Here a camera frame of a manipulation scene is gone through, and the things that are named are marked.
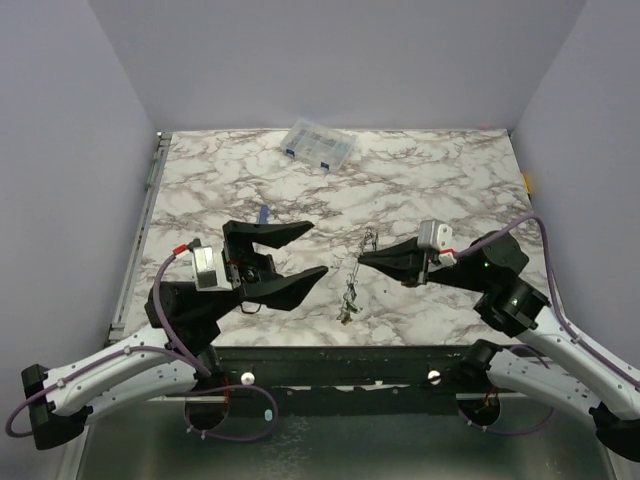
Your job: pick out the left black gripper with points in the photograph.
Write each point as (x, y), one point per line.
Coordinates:
(248, 267)

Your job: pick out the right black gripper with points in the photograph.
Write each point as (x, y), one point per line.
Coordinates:
(423, 270)

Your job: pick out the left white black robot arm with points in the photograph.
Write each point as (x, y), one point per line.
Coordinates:
(194, 288)

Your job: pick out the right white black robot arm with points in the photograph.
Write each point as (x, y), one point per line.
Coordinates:
(595, 384)

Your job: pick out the blue red screwdriver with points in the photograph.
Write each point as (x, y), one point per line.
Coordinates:
(263, 214)

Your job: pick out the clear plastic organizer box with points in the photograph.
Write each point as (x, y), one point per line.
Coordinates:
(317, 145)

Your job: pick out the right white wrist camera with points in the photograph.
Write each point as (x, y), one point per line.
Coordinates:
(435, 240)

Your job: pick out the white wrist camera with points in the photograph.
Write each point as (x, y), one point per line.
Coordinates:
(435, 240)
(209, 270)

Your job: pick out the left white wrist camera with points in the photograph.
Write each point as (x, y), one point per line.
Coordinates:
(209, 270)

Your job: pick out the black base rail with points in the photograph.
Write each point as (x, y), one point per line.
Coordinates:
(353, 381)

